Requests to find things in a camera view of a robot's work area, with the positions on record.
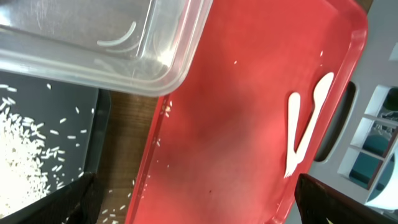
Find grey dishwasher rack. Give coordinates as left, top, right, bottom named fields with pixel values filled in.
left=308, top=0, right=397, bottom=221

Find red serving tray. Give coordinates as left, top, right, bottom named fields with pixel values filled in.
left=126, top=0, right=368, bottom=224

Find rice and food scraps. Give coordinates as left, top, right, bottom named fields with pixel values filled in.
left=0, top=83, right=96, bottom=218

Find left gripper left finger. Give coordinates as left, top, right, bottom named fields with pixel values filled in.
left=1, top=172, right=96, bottom=224

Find white plastic spoon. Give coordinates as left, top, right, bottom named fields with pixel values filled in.
left=295, top=72, right=335, bottom=164

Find large light blue plate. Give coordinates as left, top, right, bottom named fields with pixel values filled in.
left=365, top=174, right=397, bottom=210

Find black plastic tray bin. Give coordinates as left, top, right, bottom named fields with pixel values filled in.
left=1, top=72, right=111, bottom=223

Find clear plastic bin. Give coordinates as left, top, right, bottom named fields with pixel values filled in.
left=1, top=0, right=212, bottom=96

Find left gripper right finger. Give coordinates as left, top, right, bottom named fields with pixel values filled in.
left=294, top=174, right=397, bottom=224

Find white plastic fork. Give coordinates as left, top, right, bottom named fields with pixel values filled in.
left=284, top=92, right=301, bottom=178

